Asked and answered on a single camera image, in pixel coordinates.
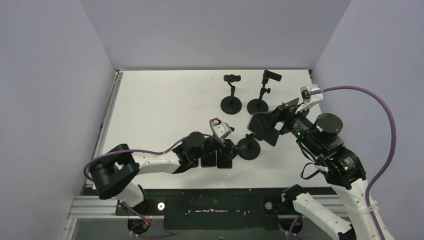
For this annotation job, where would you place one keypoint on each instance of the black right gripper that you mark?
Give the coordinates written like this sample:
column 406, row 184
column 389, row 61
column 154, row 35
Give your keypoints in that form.
column 282, row 117

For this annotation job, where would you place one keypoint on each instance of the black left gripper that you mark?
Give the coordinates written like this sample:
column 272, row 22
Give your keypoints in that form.
column 231, row 151

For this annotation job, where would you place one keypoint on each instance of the grey smartphone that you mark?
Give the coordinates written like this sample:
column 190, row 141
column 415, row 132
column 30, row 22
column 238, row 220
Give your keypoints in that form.
column 263, row 127

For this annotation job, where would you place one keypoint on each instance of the black round-base stand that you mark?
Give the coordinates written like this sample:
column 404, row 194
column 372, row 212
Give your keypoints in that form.
column 231, row 104
column 258, row 105
column 249, row 147

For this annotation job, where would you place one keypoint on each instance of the black smartphone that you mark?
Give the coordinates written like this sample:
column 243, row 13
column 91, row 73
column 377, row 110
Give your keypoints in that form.
column 208, row 162

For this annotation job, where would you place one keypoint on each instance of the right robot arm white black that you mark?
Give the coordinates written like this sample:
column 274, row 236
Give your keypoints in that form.
column 341, row 168

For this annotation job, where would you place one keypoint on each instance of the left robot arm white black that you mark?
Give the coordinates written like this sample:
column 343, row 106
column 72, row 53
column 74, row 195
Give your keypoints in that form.
column 113, row 173

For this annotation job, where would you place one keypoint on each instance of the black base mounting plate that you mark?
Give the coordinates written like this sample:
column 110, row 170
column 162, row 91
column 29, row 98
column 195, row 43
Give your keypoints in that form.
column 217, row 209

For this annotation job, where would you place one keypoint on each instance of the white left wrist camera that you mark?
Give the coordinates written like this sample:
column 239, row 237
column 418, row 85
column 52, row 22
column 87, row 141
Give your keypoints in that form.
column 221, row 129

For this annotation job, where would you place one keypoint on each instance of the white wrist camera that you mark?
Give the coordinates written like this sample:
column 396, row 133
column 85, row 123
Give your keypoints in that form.
column 221, row 129
column 311, row 96

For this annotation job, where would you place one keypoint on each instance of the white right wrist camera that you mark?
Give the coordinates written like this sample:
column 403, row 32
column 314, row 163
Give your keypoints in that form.
column 311, row 96

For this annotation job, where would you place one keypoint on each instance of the aluminium table frame rail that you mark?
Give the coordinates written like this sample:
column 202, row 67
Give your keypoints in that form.
column 90, row 206

